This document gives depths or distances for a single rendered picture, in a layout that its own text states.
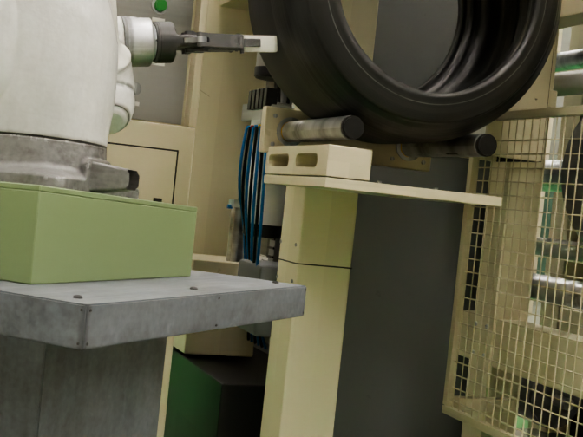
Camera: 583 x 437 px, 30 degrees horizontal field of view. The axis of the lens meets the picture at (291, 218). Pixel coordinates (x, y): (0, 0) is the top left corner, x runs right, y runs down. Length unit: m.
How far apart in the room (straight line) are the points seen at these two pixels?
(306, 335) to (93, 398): 1.21
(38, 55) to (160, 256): 0.27
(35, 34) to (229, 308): 0.36
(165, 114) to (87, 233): 1.45
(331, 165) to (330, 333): 0.54
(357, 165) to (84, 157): 0.86
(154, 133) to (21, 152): 1.32
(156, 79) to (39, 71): 1.37
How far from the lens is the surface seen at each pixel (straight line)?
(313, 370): 2.40
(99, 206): 1.15
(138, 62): 1.98
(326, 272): 2.38
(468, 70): 2.41
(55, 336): 0.96
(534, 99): 2.52
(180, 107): 2.58
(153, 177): 2.51
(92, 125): 1.24
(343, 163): 1.98
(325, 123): 2.06
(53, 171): 1.19
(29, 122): 1.21
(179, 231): 1.30
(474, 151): 2.11
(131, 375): 1.27
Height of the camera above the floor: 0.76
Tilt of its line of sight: 1 degrees down
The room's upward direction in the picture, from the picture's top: 6 degrees clockwise
